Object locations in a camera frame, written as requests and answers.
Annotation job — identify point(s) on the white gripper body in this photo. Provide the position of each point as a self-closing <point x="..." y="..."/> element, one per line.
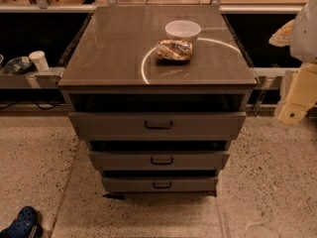
<point x="306" y="34"/>

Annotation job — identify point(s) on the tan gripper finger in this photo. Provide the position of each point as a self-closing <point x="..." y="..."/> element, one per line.
<point x="300" y="95"/>
<point x="281" y="37"/>

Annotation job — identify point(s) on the grey top drawer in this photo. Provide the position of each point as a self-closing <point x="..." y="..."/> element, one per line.
<point x="152" y="126"/>

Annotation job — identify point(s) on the grey drawer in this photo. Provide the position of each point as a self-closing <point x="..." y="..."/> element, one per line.
<point x="159" y="160"/>
<point x="152" y="126"/>
<point x="131" y="185"/>

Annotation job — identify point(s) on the grey drawer cabinet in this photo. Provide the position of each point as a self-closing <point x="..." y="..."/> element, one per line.
<point x="115" y="69"/>

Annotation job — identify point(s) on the grey bottom drawer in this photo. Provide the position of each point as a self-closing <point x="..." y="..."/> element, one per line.
<point x="131" y="185"/>

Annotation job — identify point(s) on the grey middle drawer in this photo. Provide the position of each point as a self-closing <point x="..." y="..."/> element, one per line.
<point x="159" y="160"/>

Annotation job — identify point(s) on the white plastic bowl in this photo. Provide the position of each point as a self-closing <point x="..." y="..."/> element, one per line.
<point x="183" y="30"/>

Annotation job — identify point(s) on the foil snack bag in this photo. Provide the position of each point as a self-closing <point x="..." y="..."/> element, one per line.
<point x="176" y="50"/>

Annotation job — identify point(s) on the white paper cup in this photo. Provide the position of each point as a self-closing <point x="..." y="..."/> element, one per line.
<point x="39" y="60"/>

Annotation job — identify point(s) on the dark blue bowl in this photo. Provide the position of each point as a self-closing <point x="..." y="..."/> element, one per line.
<point x="19" y="65"/>

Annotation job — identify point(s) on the blue croc shoe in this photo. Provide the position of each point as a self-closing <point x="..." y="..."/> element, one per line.
<point x="25" y="225"/>

